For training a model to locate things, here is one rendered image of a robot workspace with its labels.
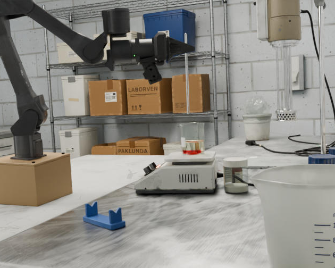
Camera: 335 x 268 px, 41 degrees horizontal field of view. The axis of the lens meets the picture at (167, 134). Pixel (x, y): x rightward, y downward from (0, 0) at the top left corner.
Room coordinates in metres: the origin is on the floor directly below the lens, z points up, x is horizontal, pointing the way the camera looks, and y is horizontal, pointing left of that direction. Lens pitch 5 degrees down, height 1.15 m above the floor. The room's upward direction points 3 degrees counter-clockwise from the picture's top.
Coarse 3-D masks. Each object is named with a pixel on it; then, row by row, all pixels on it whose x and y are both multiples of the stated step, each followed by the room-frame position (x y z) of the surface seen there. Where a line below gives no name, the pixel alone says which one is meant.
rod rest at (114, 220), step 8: (88, 208) 0.89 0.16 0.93; (96, 208) 0.90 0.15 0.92; (120, 208) 0.84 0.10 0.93; (88, 216) 0.89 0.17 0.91; (96, 216) 0.89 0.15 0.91; (104, 216) 0.88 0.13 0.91; (112, 216) 0.83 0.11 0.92; (120, 216) 0.84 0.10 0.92; (96, 224) 0.86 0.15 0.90; (104, 224) 0.84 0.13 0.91; (112, 224) 0.82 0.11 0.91; (120, 224) 0.83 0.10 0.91
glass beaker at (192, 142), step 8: (184, 128) 1.12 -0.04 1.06; (192, 128) 1.12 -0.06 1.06; (200, 128) 1.12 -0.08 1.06; (184, 136) 1.12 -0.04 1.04; (192, 136) 1.12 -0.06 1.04; (200, 136) 1.12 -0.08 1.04; (184, 144) 1.13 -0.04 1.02; (192, 144) 1.12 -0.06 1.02; (200, 144) 1.12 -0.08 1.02; (184, 152) 1.13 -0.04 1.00; (192, 152) 1.12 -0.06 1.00; (200, 152) 1.12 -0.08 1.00
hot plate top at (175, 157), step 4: (176, 152) 1.21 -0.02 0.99; (180, 152) 1.20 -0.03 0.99; (208, 152) 1.18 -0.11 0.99; (212, 152) 1.17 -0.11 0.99; (168, 156) 1.13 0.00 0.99; (172, 156) 1.13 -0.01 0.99; (176, 156) 1.13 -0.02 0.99; (180, 156) 1.12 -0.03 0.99; (184, 156) 1.12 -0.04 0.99; (188, 156) 1.12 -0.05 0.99; (192, 156) 1.11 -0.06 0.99; (196, 156) 1.11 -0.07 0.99; (200, 156) 1.11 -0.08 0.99; (204, 156) 1.10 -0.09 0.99; (208, 156) 1.10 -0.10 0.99; (212, 156) 1.10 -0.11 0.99; (164, 160) 1.10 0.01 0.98; (168, 160) 1.10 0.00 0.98; (172, 160) 1.09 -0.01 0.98; (176, 160) 1.09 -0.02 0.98; (180, 160) 1.09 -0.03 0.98; (184, 160) 1.09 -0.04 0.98; (188, 160) 1.09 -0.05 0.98; (192, 160) 1.09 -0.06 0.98; (196, 160) 1.08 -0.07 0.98; (200, 160) 1.08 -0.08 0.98; (204, 160) 1.08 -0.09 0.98; (208, 160) 1.08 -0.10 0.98; (212, 160) 1.09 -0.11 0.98
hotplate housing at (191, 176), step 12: (168, 168) 1.09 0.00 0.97; (180, 168) 1.09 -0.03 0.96; (192, 168) 1.08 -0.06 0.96; (204, 168) 1.08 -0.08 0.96; (216, 168) 1.15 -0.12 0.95; (144, 180) 1.10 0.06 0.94; (156, 180) 1.10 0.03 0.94; (168, 180) 1.09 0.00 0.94; (180, 180) 1.09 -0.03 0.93; (192, 180) 1.08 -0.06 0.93; (204, 180) 1.08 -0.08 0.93; (216, 180) 1.14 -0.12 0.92; (144, 192) 1.11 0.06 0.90; (156, 192) 1.10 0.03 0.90; (168, 192) 1.10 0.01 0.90; (180, 192) 1.09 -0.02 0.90; (192, 192) 1.08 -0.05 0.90; (204, 192) 1.08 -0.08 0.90
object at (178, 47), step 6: (168, 36) 1.10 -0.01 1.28; (168, 42) 1.10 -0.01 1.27; (174, 42) 1.12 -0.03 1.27; (180, 42) 1.12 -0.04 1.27; (168, 48) 1.10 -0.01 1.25; (174, 48) 1.13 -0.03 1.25; (180, 48) 1.12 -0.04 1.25; (186, 48) 1.13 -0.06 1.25; (192, 48) 1.13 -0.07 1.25; (168, 54) 1.10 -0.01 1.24; (174, 54) 1.12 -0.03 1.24; (168, 60) 1.10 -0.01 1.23
